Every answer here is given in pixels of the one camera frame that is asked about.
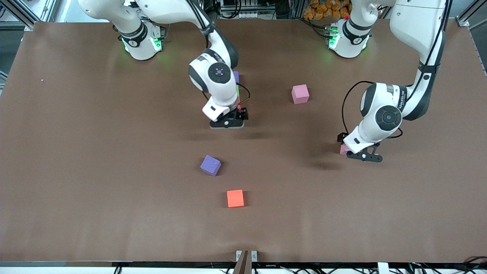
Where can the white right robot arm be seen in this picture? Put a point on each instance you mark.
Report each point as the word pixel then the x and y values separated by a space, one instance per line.
pixel 218 83

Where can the pink foam cube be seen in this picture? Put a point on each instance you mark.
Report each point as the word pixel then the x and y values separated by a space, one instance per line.
pixel 300 94
pixel 344 150

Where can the grey metal mounting bracket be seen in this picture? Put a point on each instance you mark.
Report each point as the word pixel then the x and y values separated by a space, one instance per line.
pixel 239 255

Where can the brown table mat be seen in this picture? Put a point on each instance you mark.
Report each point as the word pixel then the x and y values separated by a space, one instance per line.
pixel 243 232

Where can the brown camera mount bar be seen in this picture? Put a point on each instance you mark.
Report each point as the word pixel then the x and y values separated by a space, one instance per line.
pixel 243 264

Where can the purple foam cube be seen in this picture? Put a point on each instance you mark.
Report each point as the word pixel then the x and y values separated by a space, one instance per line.
pixel 210 165
pixel 236 77

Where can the aluminium frame profile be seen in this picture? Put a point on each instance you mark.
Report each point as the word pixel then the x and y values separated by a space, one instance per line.
pixel 36 15
pixel 470 15

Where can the bag of orange fruit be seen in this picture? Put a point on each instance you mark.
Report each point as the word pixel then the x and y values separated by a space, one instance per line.
pixel 323 9

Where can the orange foam cube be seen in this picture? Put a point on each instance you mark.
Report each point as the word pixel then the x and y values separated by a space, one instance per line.
pixel 235 198

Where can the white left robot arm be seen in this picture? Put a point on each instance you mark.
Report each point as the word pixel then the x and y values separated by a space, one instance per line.
pixel 418 34

